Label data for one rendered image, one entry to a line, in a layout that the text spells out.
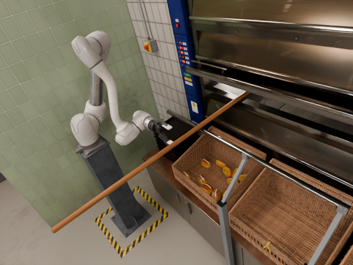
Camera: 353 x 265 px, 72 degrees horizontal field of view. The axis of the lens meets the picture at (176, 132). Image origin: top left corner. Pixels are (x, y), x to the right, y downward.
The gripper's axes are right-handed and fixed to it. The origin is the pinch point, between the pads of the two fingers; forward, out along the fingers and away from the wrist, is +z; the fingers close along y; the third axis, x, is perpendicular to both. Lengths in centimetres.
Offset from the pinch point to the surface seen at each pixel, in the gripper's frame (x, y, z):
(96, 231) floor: 68, 120, -82
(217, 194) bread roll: -14, 56, 17
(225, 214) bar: 4, 33, 43
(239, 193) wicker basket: -23, 52, 30
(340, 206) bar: -16, 3, 89
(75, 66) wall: 8, -26, -119
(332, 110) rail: -39, -23, 70
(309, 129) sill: -54, 3, 56
